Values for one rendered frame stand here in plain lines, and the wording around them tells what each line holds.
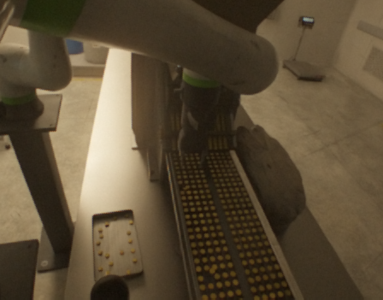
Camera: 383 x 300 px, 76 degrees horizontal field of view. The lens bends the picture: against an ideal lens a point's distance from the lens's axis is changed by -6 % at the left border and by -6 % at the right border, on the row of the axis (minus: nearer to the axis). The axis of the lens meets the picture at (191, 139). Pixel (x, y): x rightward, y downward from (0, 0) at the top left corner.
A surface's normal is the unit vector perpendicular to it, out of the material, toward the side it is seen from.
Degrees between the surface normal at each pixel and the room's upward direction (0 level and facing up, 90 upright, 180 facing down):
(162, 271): 0
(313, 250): 0
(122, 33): 120
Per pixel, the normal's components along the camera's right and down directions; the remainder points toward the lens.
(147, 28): 0.54, 0.66
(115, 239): 0.12, -0.80
